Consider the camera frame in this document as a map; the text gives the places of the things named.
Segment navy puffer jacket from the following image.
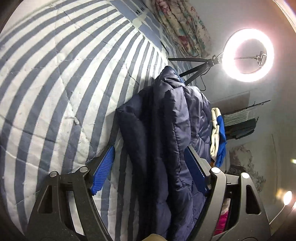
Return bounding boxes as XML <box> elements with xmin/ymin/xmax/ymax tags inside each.
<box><xmin>116</xmin><ymin>66</ymin><xmax>212</xmax><ymax>240</ymax></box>

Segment dark hanging clothes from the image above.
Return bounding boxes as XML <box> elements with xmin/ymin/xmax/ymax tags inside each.
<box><xmin>225</xmin><ymin>118</ymin><xmax>258</xmax><ymax>140</ymax></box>

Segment black clothes rack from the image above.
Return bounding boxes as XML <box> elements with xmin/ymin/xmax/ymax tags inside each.
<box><xmin>222</xmin><ymin>100</ymin><xmax>271</xmax><ymax>115</ymax></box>

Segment pink cloth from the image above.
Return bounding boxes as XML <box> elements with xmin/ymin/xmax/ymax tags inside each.
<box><xmin>214</xmin><ymin>198</ymin><xmax>231</xmax><ymax>235</ymax></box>

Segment bright blue garment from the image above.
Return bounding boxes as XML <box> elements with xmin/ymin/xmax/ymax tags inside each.
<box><xmin>215</xmin><ymin>115</ymin><xmax>227</xmax><ymax>168</ymax></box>

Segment striped hanging garment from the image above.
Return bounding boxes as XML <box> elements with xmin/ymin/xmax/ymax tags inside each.
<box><xmin>223</xmin><ymin>107</ymin><xmax>259</xmax><ymax>126</ymax></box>

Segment cream folded garment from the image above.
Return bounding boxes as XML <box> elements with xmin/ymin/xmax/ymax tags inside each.
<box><xmin>210</xmin><ymin>108</ymin><xmax>221</xmax><ymax>162</ymax></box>

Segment blue white striped mattress pad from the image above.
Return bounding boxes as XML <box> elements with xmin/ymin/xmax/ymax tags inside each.
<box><xmin>1</xmin><ymin>1</ymin><xmax>155</xmax><ymax>240</ymax></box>

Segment black tripod stand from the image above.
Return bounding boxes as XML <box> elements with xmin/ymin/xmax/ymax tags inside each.
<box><xmin>168</xmin><ymin>53</ymin><xmax>223</xmax><ymax>85</ymax></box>

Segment phone holder clamp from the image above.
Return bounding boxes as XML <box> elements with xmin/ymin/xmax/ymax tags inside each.
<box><xmin>234</xmin><ymin>51</ymin><xmax>267</xmax><ymax>68</ymax></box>

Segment floral folded quilt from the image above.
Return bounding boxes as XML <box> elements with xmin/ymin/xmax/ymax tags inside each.
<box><xmin>144</xmin><ymin>0</ymin><xmax>211</xmax><ymax>58</ymax></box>

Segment blue checkered bed sheet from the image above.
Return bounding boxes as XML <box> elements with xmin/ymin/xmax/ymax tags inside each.
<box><xmin>109</xmin><ymin>1</ymin><xmax>192</xmax><ymax>77</ymax></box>

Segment black power cable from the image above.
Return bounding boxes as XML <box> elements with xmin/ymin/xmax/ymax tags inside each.
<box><xmin>199</xmin><ymin>74</ymin><xmax>207</xmax><ymax>92</ymax></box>

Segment white ring light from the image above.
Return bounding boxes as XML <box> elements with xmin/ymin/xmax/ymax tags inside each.
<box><xmin>222</xmin><ymin>28</ymin><xmax>274</xmax><ymax>83</ymax></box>

